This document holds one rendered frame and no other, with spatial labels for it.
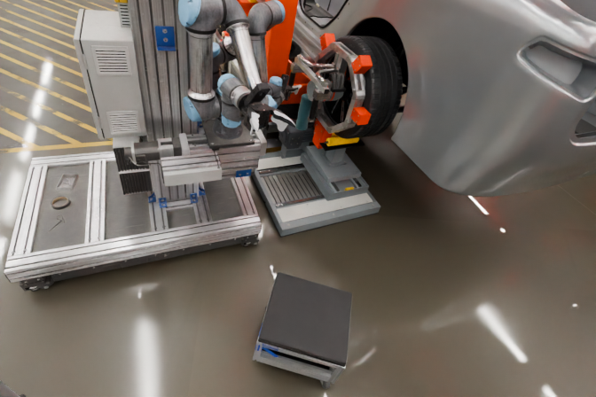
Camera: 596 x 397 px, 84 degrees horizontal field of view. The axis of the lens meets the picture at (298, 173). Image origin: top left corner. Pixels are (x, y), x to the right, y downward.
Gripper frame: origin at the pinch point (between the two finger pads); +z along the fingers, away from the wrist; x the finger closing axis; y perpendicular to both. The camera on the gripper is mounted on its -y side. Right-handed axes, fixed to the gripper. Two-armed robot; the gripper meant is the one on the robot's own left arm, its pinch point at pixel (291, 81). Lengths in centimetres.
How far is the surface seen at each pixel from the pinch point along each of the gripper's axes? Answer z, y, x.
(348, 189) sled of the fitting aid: -6, 65, 60
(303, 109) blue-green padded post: 0.6, 17.3, 12.0
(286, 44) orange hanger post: 16.4, -15.8, -13.4
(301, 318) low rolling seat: -122, 49, 62
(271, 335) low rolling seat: -134, 49, 53
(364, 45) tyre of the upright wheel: 5, -34, 39
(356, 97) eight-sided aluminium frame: -16, -12, 46
